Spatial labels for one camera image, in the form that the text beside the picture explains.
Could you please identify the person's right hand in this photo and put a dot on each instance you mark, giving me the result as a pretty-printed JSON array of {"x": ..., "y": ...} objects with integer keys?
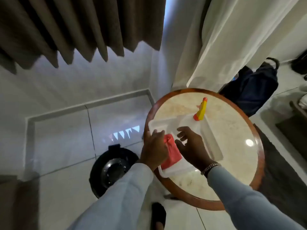
[{"x": 194, "y": 148}]

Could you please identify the person's left hand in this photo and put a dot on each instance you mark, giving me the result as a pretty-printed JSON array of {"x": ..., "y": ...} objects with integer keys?
[{"x": 153, "y": 150}]

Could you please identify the red cleaning cloth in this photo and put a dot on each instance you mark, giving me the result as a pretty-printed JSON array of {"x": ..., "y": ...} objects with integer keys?
[{"x": 173, "y": 155}]

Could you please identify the person's right forearm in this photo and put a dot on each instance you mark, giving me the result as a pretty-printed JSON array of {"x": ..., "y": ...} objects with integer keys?
[{"x": 244, "y": 203}]

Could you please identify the person's left forearm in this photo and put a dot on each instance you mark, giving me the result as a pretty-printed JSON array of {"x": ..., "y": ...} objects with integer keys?
[{"x": 120, "y": 201}]

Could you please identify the person's black shoe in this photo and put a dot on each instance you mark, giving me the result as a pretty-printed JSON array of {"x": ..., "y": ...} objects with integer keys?
[{"x": 158, "y": 215}]

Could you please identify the white plastic tray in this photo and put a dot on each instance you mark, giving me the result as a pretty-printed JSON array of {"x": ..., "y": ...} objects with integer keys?
[{"x": 212, "y": 141}]

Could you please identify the yellow spray bottle red cap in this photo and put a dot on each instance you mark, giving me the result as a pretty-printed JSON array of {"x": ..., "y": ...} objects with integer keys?
[{"x": 201, "y": 111}]

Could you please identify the round marble wooden-rim table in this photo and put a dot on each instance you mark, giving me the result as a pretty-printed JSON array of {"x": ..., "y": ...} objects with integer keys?
[{"x": 235, "y": 131}]

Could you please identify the dark blue backpack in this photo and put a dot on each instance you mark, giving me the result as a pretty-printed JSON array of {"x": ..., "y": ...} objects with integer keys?
[{"x": 254, "y": 91}]

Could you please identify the dark grey rug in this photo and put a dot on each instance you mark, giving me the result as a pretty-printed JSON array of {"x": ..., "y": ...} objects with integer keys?
[{"x": 280, "y": 177}]

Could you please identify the white sheer curtain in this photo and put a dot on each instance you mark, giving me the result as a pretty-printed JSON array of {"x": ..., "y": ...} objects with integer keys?
[{"x": 227, "y": 45}]

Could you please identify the black bag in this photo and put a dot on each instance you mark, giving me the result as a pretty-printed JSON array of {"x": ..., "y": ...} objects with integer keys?
[{"x": 299, "y": 64}]

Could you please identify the brown wooden furniture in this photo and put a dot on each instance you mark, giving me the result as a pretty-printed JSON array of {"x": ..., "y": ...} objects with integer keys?
[{"x": 16, "y": 203}]

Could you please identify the brown pleated curtain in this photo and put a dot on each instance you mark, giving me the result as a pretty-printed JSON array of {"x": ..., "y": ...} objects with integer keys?
[{"x": 72, "y": 23}]

